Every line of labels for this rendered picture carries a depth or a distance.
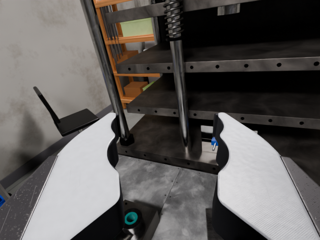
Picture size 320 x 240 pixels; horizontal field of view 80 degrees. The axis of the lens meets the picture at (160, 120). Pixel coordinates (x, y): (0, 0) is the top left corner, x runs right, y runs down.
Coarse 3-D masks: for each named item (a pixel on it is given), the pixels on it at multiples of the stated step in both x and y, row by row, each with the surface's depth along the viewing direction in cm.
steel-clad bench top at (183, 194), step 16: (128, 160) 110; (144, 160) 108; (128, 176) 99; (144, 176) 98; (160, 176) 96; (176, 176) 94; (192, 176) 93; (208, 176) 92; (128, 192) 90; (144, 192) 89; (160, 192) 88; (176, 192) 86; (192, 192) 85; (208, 192) 84; (160, 208) 81; (176, 208) 80; (192, 208) 78; (208, 208) 77; (160, 224) 75; (176, 224) 74; (192, 224) 73
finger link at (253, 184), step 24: (216, 120) 11; (240, 144) 9; (264, 144) 9; (240, 168) 7; (264, 168) 7; (216, 192) 7; (240, 192) 6; (264, 192) 6; (288, 192) 6; (216, 216) 7; (240, 216) 6; (264, 216) 6; (288, 216) 6
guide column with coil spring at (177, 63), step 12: (168, 0) 74; (168, 12) 76; (180, 48) 83; (180, 60) 85; (180, 72) 87; (180, 84) 90; (180, 96) 93; (180, 108) 97; (180, 120) 101; (180, 132) 106
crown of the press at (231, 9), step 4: (236, 4) 92; (240, 4) 94; (220, 8) 95; (224, 8) 94; (228, 8) 93; (232, 8) 93; (236, 8) 93; (240, 8) 94; (220, 12) 96; (224, 12) 95; (228, 12) 94; (232, 12) 94; (236, 12) 94
